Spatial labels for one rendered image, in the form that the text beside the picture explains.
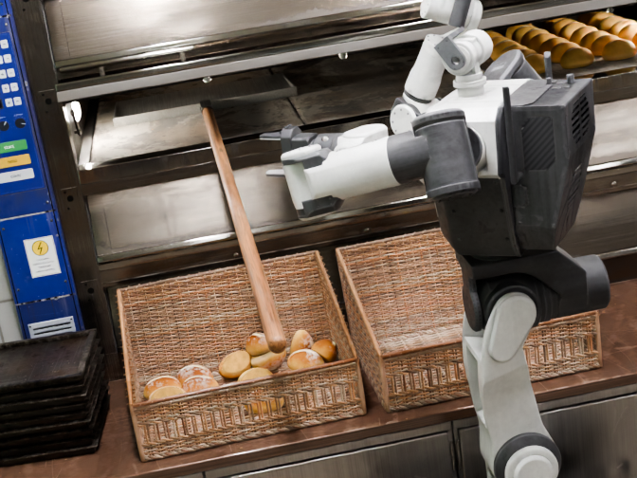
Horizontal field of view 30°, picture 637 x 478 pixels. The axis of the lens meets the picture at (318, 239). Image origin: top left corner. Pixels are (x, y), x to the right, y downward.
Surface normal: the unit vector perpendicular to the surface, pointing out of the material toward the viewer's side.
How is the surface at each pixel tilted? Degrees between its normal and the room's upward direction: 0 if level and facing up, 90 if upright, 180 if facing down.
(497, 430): 90
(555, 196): 90
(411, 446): 91
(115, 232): 70
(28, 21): 90
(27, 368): 0
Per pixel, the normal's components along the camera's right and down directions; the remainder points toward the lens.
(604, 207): 0.09, -0.04
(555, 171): -0.43, 0.36
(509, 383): 0.30, 0.64
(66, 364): -0.14, -0.93
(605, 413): 0.15, 0.32
